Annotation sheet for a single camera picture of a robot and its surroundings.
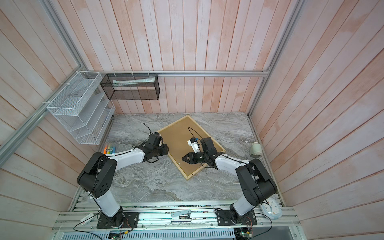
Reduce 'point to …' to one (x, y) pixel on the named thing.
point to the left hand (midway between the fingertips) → (166, 151)
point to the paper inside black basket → (123, 82)
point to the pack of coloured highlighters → (109, 149)
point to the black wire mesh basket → (131, 86)
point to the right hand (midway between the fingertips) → (184, 158)
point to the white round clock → (273, 211)
